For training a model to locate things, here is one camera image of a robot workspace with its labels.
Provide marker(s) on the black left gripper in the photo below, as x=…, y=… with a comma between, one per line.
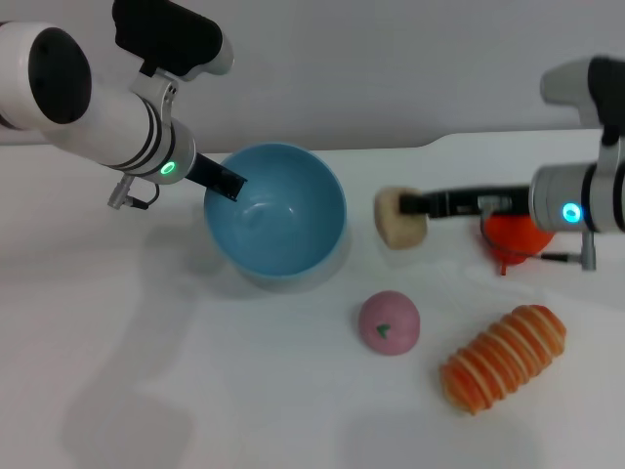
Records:
x=207, y=172

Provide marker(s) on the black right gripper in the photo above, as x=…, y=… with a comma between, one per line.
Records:
x=473, y=201

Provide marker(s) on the beige egg yolk pastry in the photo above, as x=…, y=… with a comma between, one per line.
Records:
x=398, y=229

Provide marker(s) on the blue plastic bowl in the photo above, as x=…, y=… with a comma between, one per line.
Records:
x=278, y=215

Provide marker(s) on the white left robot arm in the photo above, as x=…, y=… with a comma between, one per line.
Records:
x=97, y=122

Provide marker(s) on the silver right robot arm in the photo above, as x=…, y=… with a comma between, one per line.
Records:
x=581, y=200

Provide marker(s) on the red toy pear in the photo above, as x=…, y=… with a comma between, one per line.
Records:
x=512, y=237

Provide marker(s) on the pink bun with green leaf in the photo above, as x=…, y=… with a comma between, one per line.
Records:
x=389, y=323

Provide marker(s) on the orange striped bread loaf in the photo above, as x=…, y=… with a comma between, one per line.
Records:
x=505, y=359

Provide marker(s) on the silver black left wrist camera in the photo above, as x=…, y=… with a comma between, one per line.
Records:
x=171, y=39

